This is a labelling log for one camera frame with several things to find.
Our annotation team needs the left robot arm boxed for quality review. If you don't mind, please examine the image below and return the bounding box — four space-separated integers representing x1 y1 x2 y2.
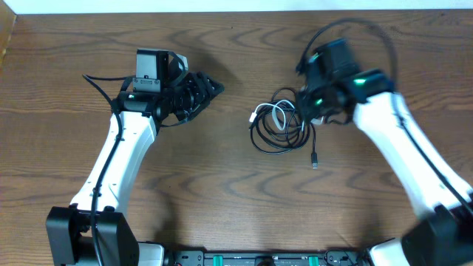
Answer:
46 48 225 265

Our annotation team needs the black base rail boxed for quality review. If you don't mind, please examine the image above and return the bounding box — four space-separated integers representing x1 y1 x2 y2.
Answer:
163 250 371 266

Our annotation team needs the black usb cable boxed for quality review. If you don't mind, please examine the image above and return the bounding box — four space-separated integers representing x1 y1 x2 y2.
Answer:
248 86 319 170

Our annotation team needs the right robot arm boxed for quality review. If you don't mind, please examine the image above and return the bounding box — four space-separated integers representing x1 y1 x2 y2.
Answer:
296 39 472 265

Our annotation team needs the white usb cable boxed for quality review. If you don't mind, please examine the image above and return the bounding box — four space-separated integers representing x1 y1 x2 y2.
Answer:
248 99 326 132

